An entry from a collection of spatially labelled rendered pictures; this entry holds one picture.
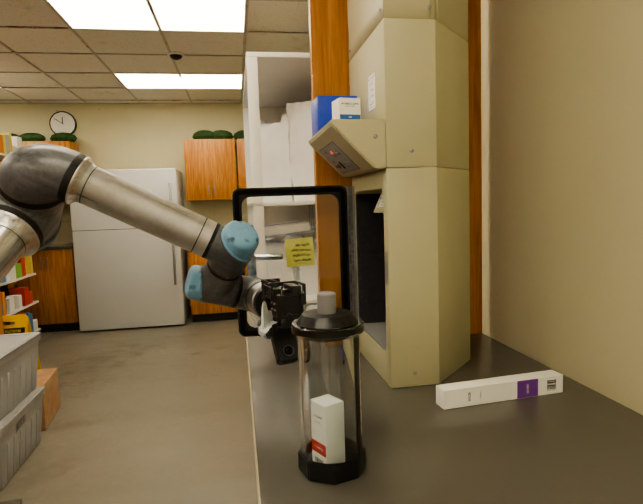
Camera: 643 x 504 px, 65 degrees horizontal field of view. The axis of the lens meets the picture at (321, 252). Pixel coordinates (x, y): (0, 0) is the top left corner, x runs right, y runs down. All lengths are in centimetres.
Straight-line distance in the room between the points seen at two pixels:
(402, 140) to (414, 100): 9
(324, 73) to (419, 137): 45
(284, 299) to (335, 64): 75
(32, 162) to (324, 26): 83
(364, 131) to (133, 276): 516
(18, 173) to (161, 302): 508
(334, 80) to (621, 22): 68
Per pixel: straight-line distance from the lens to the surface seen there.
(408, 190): 108
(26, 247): 109
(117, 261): 607
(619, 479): 89
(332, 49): 148
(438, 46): 116
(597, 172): 121
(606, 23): 124
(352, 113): 115
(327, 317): 72
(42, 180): 102
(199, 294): 109
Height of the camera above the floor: 134
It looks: 5 degrees down
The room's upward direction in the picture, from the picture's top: 2 degrees counter-clockwise
